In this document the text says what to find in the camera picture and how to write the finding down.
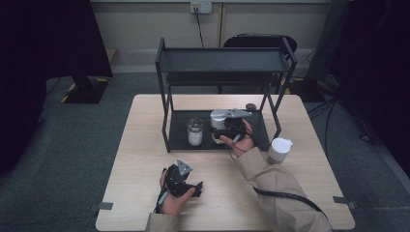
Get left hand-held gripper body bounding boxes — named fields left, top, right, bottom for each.
left=163, top=158, right=195, bottom=198

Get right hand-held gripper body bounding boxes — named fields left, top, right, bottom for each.
left=210, top=108, right=253, bottom=141

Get yellow grain glass jar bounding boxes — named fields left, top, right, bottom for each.
left=210, top=116, right=228, bottom=145

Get white paper cup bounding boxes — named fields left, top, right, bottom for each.
left=268, top=137, right=294, bottom=164

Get black metal two-tier rack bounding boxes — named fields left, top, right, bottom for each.
left=155, top=37, right=299, bottom=154

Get person's right hand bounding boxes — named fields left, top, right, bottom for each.
left=220, top=119, right=257, bottom=159

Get person's left hand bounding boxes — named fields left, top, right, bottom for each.
left=159, top=168, right=198, bottom=217

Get clear lid jar white powder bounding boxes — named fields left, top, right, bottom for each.
left=186, top=117, right=205, bottom=147

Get grey tape piece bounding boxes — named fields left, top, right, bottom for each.
left=333, top=195, right=358, bottom=210
left=91, top=201, right=114, bottom=212

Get black chair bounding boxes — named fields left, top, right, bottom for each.
left=218, top=33, right=298, bottom=95

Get dark grey stand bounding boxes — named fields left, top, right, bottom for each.
left=306, top=0, right=351, bottom=95

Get black stand base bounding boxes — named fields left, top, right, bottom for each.
left=60, top=74, right=110, bottom=104

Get black curtain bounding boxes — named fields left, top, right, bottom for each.
left=0, top=0, right=114, bottom=175
left=332, top=0, right=410, bottom=178

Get grey left gripper cable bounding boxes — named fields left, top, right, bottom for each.
left=155, top=188, right=169, bottom=215

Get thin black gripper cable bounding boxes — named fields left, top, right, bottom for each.
left=229, top=120, right=259, bottom=162

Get thick black corrugated cable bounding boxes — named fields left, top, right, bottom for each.
left=251, top=186, right=331, bottom=223

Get black floor cables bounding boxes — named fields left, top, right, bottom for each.
left=306, top=96, right=375, bottom=159

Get black power cable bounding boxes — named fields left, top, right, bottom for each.
left=193, top=8, right=205, bottom=48

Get white wall socket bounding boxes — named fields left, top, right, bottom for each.
left=190, top=0, right=213, bottom=15

